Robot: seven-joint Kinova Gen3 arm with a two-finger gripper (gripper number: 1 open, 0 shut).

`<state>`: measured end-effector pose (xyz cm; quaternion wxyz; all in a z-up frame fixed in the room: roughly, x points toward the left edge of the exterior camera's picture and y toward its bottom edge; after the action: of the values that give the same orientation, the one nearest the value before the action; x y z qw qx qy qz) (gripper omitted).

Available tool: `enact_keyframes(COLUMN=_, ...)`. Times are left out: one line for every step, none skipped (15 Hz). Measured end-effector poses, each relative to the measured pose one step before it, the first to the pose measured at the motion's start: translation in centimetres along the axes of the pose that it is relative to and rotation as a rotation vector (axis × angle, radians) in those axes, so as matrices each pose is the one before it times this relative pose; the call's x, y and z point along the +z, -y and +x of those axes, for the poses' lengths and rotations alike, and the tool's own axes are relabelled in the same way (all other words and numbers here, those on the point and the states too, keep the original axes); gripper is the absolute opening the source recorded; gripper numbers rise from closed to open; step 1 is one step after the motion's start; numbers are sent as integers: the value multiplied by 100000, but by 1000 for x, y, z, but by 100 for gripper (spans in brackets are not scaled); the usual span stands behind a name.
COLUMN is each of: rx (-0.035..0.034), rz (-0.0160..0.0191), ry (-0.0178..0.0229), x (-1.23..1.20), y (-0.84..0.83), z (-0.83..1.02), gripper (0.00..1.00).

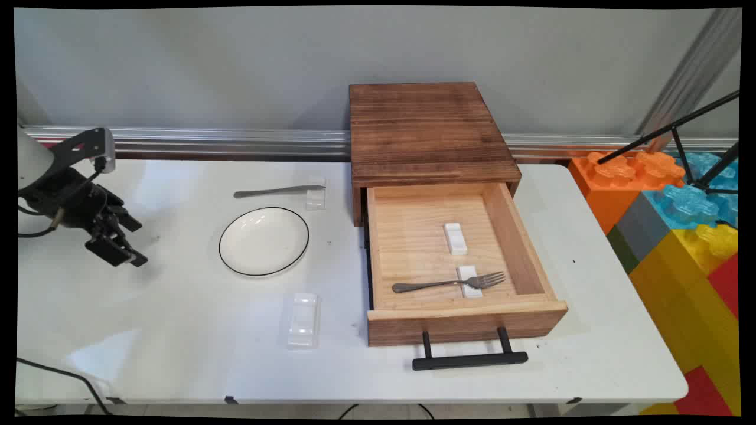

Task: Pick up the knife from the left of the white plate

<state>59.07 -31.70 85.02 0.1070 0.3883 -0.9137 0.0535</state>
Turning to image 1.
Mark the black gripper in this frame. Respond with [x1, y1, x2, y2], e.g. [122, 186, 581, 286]
[21, 167, 149, 269]

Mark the silver table knife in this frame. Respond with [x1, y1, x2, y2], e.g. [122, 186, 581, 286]
[233, 185, 327, 199]

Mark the white plate with black rim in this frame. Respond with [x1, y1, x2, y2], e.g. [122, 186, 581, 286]
[219, 207, 310, 277]

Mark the white ceramic cutlery rest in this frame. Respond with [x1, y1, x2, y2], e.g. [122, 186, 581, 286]
[444, 223, 468, 256]
[287, 292, 320, 350]
[457, 266, 484, 298]
[305, 177, 327, 211]

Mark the silver fork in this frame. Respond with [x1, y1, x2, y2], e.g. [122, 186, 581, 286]
[392, 272, 506, 294]

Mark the light wooden drawer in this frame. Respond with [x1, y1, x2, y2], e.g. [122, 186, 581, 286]
[363, 182, 569, 347]

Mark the dark wooden cabinet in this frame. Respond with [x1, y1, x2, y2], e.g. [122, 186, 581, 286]
[348, 82, 522, 227]

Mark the orange toy block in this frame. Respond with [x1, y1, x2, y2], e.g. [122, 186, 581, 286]
[568, 151, 686, 236]

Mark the green toy block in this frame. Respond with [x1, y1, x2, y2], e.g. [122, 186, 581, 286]
[607, 225, 640, 275]

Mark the light blue toy block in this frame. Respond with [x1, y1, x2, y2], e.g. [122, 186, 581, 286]
[679, 152, 739, 191]
[644, 183, 739, 230]

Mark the black tripod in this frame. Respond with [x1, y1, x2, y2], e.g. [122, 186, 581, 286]
[597, 89, 740, 195]

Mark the red toy block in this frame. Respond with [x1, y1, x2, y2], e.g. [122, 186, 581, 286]
[708, 254, 740, 321]

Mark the short black camera cable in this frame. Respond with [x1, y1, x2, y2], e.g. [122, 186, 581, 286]
[50, 156, 110, 231]

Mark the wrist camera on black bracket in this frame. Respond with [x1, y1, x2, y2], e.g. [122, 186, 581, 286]
[49, 127, 117, 175]

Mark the aluminium rail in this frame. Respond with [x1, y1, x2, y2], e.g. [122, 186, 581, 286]
[24, 125, 739, 164]

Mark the black cable with silver connector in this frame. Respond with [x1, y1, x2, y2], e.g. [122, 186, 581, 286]
[17, 357, 111, 415]

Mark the black cable under table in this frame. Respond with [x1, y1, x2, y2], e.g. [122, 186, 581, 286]
[338, 404, 436, 420]

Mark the black drawer handle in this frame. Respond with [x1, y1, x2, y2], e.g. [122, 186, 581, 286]
[412, 326, 529, 371]

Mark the aluminium post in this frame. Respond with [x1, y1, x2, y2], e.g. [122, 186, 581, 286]
[635, 7, 742, 154]

